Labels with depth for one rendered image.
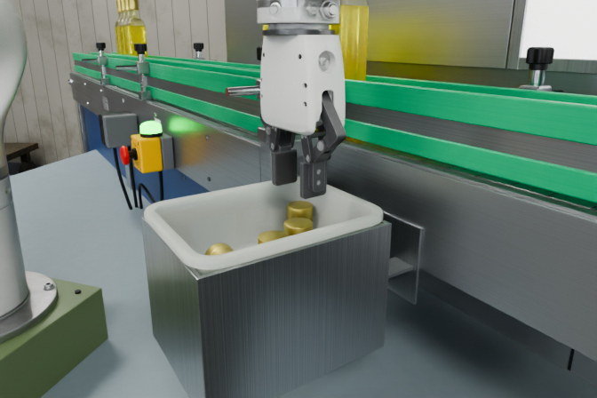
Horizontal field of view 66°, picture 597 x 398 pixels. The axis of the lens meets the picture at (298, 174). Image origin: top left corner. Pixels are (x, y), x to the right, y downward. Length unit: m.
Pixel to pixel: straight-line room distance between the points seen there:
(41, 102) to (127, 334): 3.83
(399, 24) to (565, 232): 0.47
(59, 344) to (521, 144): 0.61
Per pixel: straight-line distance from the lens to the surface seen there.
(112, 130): 1.24
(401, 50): 0.80
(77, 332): 0.74
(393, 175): 0.57
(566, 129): 0.46
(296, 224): 0.53
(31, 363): 0.69
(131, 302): 0.87
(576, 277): 0.47
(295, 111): 0.46
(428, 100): 0.54
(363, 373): 0.69
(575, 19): 0.64
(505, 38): 0.68
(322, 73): 0.45
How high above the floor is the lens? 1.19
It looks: 16 degrees down
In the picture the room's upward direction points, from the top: straight up
